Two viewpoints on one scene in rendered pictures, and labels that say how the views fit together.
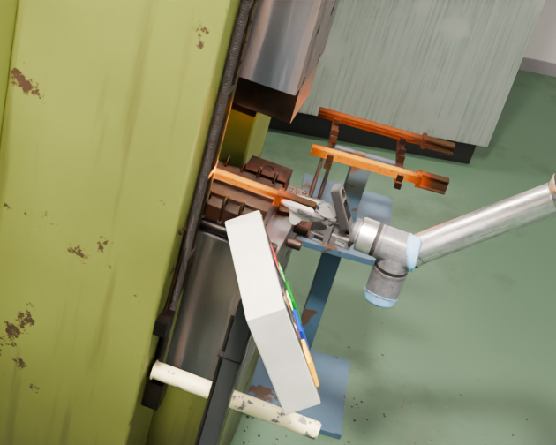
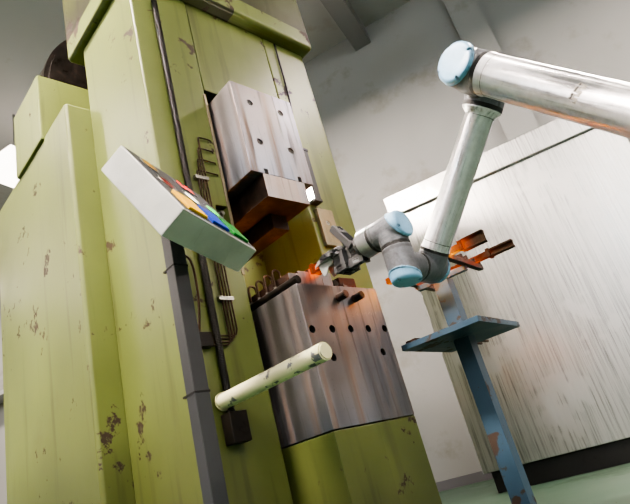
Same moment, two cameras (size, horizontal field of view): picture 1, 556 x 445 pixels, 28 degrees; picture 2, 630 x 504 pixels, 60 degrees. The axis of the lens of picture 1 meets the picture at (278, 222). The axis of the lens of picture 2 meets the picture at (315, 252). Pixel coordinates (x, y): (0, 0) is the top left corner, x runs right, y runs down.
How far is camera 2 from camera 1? 2.56 m
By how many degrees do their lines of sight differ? 64
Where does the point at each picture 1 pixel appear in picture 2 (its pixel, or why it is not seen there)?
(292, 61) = (241, 154)
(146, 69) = not seen: hidden behind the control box
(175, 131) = not seen: hidden behind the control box
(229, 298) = (291, 342)
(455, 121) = not seen: outside the picture
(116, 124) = (137, 221)
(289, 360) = (141, 183)
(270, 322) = (115, 161)
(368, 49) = (602, 372)
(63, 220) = (137, 309)
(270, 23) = (227, 149)
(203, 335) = (293, 392)
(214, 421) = (181, 337)
